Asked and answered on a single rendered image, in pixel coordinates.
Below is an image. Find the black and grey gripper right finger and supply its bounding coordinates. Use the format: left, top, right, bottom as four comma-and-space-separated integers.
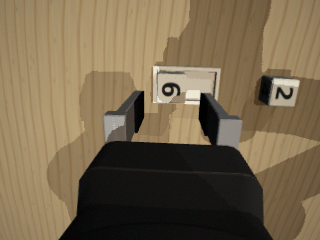
198, 93, 242, 150

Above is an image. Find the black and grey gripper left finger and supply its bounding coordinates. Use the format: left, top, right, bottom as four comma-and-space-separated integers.
103, 91, 144, 144

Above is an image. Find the white shallow tray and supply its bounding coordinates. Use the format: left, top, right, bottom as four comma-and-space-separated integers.
153, 65, 221, 105

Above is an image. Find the tan wooden cube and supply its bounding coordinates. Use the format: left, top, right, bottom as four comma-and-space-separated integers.
258, 75, 300, 107
156, 71, 187, 104

